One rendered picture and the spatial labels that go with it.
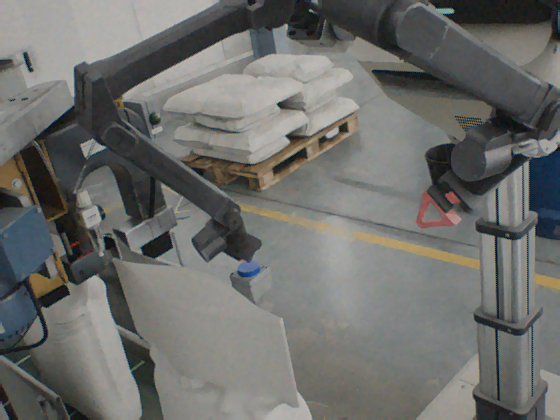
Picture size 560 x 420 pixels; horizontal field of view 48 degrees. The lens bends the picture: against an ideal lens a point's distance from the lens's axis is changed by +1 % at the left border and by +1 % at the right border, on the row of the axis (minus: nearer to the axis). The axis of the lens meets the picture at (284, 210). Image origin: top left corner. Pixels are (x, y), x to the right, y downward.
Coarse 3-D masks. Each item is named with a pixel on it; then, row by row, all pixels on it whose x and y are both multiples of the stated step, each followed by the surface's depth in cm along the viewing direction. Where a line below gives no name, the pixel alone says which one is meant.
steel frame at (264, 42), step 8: (256, 32) 711; (264, 32) 705; (272, 32) 683; (280, 32) 691; (256, 40) 713; (264, 40) 710; (272, 40) 702; (280, 40) 693; (288, 40) 702; (256, 48) 715; (264, 48) 716; (272, 48) 707; (280, 48) 695; (288, 48) 705; (256, 56) 717; (264, 56) 721
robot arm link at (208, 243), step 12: (228, 216) 137; (240, 216) 139; (204, 228) 143; (216, 228) 142; (228, 228) 141; (192, 240) 142; (204, 240) 141; (216, 240) 142; (204, 252) 141; (216, 252) 143
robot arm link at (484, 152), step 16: (496, 112) 88; (480, 128) 83; (496, 128) 84; (512, 128) 85; (528, 128) 86; (544, 128) 83; (464, 144) 84; (480, 144) 82; (496, 144) 83; (464, 160) 84; (480, 160) 82; (496, 160) 83; (464, 176) 85; (480, 176) 83
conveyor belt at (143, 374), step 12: (12, 360) 226; (24, 360) 225; (132, 360) 214; (36, 372) 217; (132, 372) 208; (144, 372) 207; (144, 384) 202; (144, 396) 196; (156, 396) 195; (72, 408) 197; (144, 408) 191; (156, 408) 191
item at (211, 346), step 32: (128, 288) 138; (160, 288) 134; (192, 288) 130; (224, 288) 121; (160, 320) 126; (192, 320) 117; (224, 320) 114; (256, 320) 110; (160, 352) 139; (192, 352) 122; (224, 352) 118; (256, 352) 114; (288, 352) 110; (160, 384) 139; (192, 384) 126; (224, 384) 122; (256, 384) 118; (288, 384) 114; (192, 416) 132; (224, 416) 123; (256, 416) 120; (288, 416) 123
